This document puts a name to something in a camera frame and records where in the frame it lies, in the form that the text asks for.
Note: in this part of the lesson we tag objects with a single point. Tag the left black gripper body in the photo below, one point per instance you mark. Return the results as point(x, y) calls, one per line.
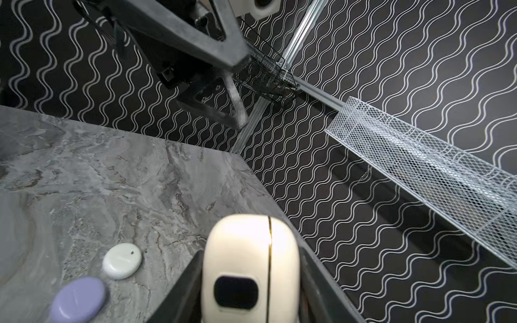
point(171, 65)

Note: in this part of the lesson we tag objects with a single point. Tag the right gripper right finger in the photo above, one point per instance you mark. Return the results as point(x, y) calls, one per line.
point(319, 302)

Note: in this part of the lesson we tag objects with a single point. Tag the white mesh wall basket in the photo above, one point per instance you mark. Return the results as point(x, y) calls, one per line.
point(471, 194)

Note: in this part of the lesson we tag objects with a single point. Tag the beige earbud charging case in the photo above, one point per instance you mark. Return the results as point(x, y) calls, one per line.
point(251, 271)

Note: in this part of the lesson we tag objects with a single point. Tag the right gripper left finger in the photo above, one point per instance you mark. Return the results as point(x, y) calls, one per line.
point(183, 302)

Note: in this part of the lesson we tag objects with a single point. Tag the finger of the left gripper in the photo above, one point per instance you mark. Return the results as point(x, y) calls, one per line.
point(156, 21)
point(187, 100)

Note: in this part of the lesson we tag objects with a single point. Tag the black wire wall basket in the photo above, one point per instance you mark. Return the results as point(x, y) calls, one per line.
point(265, 73)

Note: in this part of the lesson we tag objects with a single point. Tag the purple round charging case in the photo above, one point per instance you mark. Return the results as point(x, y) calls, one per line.
point(78, 301)

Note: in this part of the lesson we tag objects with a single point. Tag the white round charging case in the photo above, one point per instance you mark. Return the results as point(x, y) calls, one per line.
point(122, 261)

